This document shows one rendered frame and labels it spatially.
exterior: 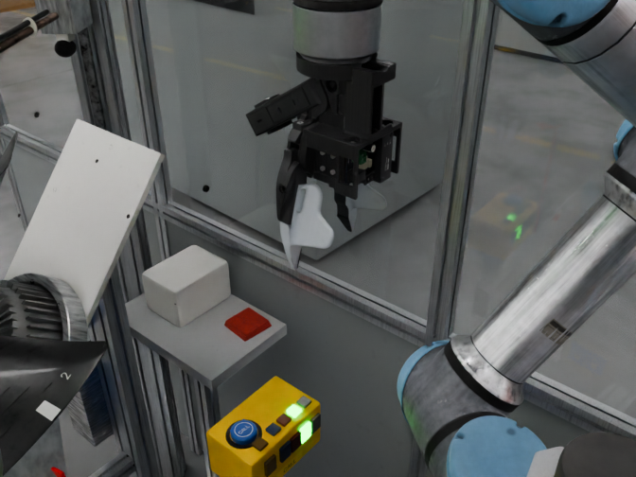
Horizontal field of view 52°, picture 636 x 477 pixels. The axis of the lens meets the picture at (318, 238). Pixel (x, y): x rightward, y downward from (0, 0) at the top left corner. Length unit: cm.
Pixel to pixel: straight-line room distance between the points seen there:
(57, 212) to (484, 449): 91
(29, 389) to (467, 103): 76
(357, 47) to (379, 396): 108
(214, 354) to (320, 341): 25
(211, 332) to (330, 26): 109
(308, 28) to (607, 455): 38
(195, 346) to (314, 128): 98
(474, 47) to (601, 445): 74
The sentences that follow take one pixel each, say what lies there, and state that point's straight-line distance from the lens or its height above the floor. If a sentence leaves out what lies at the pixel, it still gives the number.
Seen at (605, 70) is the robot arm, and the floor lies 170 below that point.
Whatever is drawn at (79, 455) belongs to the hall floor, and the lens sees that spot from 252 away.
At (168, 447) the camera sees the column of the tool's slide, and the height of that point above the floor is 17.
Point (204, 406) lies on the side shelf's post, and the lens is 175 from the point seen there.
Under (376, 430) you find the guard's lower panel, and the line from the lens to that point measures 160.
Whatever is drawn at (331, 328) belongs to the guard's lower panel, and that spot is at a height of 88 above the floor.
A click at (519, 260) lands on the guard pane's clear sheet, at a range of 114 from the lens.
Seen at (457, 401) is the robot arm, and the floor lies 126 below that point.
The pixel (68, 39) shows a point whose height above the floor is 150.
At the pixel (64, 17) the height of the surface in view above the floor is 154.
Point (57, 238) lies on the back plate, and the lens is 132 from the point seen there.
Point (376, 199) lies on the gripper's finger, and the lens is 67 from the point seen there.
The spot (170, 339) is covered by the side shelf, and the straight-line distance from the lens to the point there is 153.
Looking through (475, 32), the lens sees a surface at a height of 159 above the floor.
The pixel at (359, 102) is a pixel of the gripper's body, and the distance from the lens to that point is 56.
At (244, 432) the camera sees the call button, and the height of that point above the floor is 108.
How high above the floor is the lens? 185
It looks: 32 degrees down
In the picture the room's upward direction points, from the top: straight up
